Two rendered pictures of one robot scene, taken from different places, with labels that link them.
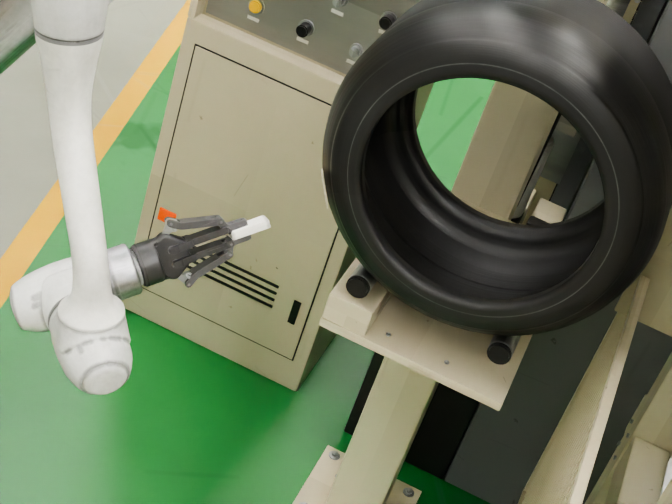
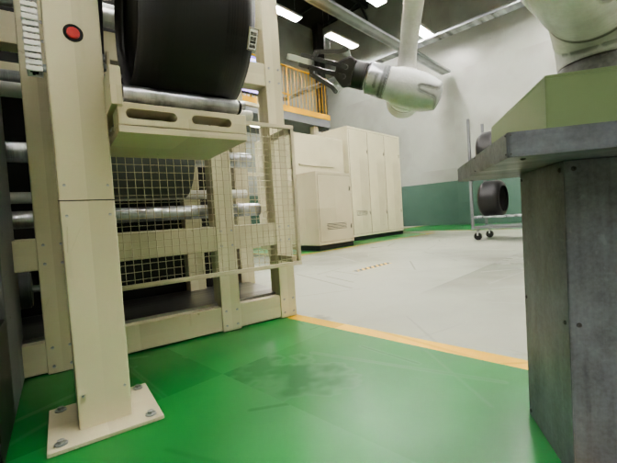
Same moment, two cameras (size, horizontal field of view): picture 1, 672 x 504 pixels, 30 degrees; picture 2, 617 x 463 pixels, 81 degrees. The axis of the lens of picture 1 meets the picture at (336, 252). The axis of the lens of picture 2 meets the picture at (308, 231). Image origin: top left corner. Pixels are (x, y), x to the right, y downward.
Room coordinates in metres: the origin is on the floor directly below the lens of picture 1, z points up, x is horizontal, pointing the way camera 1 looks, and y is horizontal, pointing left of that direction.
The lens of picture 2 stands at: (2.54, 0.92, 0.54)
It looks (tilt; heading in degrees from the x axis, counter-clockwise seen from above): 2 degrees down; 225
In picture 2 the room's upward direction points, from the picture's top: 4 degrees counter-clockwise
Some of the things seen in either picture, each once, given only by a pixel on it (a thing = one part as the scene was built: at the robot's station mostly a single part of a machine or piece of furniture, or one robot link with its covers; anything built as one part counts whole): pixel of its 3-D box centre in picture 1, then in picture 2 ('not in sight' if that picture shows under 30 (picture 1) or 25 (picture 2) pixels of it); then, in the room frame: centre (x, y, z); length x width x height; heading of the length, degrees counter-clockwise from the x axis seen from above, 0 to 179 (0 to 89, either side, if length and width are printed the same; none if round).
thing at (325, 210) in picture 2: not in sight; (323, 210); (-2.00, -3.28, 0.62); 0.90 x 0.56 x 1.25; 1
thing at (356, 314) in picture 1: (378, 269); (184, 122); (2.03, -0.09, 0.84); 0.36 x 0.09 x 0.06; 170
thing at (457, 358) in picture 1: (437, 314); (172, 145); (2.00, -0.23, 0.80); 0.37 x 0.36 x 0.02; 80
